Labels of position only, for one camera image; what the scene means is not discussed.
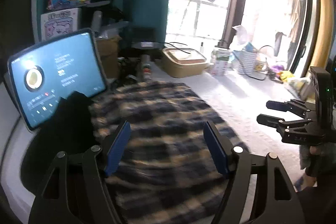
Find white bear printed box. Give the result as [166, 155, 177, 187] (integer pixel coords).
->
[41, 8, 81, 41]

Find white bear mug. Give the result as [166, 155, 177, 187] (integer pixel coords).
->
[254, 53, 268, 73]

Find black folded garment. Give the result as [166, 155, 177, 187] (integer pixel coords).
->
[21, 92, 97, 194]

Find right hand in grey glove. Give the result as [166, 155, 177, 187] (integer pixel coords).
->
[299, 143, 335, 177]

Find white perforated plastic basket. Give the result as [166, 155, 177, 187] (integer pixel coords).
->
[233, 50, 257, 75]

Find tablet with lit screen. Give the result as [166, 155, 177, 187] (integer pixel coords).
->
[7, 28, 108, 131]

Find blue plaid pants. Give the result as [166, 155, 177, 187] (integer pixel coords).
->
[89, 81, 243, 223]

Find hanging laundry clothes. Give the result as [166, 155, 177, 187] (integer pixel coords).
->
[274, 0, 303, 57]

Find black spray can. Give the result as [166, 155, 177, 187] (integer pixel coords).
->
[141, 55, 152, 82]

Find yellow plastic bag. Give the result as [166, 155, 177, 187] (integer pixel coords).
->
[277, 71, 294, 83]

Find white plastic bag in basket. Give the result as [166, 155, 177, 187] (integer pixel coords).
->
[230, 25, 253, 51]

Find yellow curtain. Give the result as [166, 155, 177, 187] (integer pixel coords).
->
[303, 0, 335, 76]

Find black cable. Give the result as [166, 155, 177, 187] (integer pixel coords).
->
[157, 41, 275, 80]

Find brown lidded food container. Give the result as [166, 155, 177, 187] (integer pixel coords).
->
[161, 48, 210, 79]

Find purple cloth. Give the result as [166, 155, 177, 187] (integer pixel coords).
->
[270, 64, 285, 73]

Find white yellow wipes packet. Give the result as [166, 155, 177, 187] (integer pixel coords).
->
[288, 77, 310, 95]

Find green white milk carton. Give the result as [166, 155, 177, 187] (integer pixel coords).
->
[210, 48, 231, 76]

